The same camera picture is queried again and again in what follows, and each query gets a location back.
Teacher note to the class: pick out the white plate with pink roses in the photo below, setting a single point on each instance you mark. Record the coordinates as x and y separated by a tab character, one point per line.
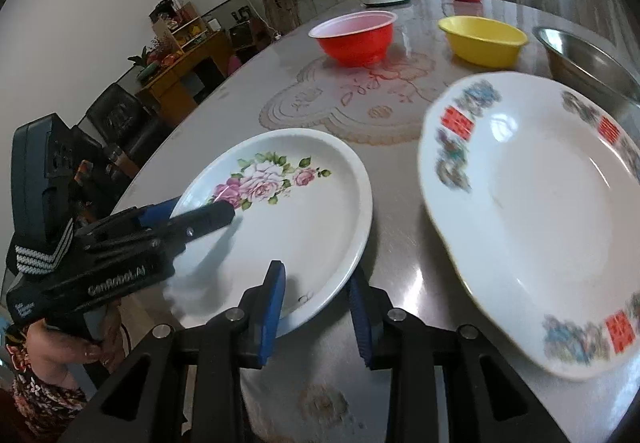
310	233

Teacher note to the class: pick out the person's left hand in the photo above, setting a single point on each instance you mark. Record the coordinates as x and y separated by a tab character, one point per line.
60	353

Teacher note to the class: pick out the wooden desk with shelf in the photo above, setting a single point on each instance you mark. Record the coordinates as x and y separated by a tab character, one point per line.
192	63

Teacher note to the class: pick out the large white patterned plate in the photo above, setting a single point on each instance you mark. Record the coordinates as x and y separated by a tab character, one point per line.
540	223

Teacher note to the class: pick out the small black cabinet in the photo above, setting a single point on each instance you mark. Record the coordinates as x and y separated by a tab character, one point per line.
245	38

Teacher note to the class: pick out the red plastic bowl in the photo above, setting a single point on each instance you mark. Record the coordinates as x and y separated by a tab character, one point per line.
352	48

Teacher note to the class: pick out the pink bag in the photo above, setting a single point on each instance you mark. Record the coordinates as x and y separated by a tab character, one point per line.
233	65

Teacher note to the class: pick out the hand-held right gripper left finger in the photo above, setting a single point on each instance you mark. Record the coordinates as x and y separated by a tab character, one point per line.
269	318

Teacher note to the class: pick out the stainless steel basin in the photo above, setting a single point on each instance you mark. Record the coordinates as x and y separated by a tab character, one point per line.
590	68

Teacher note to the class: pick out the person's left forearm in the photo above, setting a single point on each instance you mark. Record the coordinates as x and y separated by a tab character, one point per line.
40	398

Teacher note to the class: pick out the black chair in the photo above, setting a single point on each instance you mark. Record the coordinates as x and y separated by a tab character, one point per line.
120	118

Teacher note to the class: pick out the yellow plastic bowl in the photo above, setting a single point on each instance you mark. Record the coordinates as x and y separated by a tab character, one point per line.
482	48

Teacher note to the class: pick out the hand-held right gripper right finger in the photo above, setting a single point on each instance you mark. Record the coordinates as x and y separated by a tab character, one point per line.
361	323

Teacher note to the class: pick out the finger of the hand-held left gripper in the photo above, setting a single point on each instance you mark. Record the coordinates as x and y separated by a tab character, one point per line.
200	222
155	213

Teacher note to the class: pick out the wooden chair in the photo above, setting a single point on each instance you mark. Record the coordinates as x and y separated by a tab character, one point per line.
280	10

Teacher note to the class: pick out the wooden shelf with ornaments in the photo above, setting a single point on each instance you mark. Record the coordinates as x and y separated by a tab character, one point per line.
175	23

